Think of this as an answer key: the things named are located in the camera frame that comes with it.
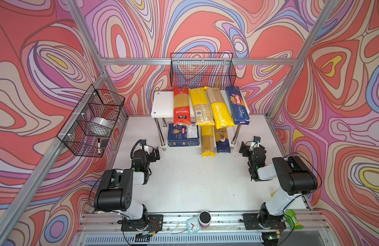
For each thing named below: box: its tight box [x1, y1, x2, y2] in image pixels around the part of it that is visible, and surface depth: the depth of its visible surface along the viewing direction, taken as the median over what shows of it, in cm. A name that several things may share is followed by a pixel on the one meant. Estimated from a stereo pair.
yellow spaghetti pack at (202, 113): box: [188, 87, 216, 126], surface depth 75 cm
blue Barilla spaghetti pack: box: [225, 85, 251, 126], surface depth 73 cm
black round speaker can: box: [198, 210, 212, 229], surface depth 72 cm
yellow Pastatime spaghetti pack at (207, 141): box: [200, 125, 216, 158], surface depth 95 cm
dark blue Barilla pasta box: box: [166, 123, 201, 148], surface depth 94 cm
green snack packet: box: [284, 209, 305, 232], surface depth 75 cm
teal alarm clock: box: [185, 216, 202, 235], surface depth 72 cm
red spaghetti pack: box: [173, 87, 192, 126], surface depth 76 cm
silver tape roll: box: [90, 117, 113, 130], surface depth 75 cm
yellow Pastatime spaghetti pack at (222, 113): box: [206, 87, 236, 130], surface depth 74 cm
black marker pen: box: [97, 137, 101, 156], surface depth 73 cm
